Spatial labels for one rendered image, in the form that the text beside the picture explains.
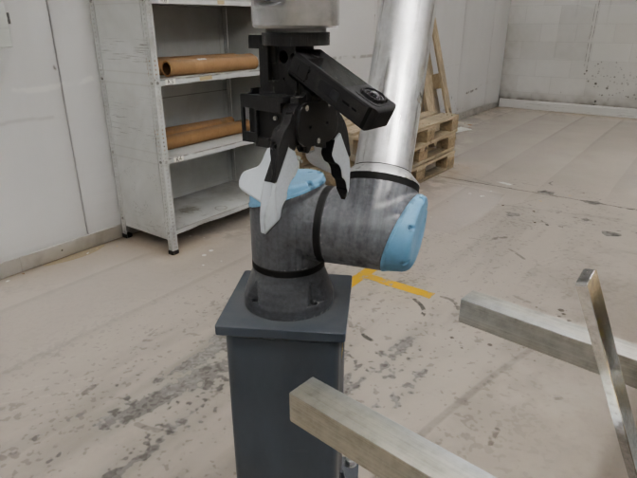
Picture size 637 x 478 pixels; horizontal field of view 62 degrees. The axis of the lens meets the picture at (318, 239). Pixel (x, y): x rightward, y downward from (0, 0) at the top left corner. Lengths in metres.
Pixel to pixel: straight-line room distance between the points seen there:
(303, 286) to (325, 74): 0.59
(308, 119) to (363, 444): 0.32
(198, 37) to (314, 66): 2.93
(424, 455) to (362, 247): 0.59
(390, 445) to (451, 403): 1.44
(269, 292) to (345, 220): 0.22
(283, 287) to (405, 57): 0.50
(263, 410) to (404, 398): 0.77
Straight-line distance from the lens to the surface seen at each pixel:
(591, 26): 8.14
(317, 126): 0.58
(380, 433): 0.43
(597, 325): 0.32
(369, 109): 0.52
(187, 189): 3.48
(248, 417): 1.20
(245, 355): 1.10
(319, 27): 0.56
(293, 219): 0.99
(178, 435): 1.75
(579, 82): 8.18
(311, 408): 0.45
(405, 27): 1.09
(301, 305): 1.06
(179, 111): 3.38
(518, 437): 1.80
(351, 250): 0.97
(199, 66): 2.94
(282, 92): 0.59
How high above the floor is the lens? 1.15
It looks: 22 degrees down
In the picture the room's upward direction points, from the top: straight up
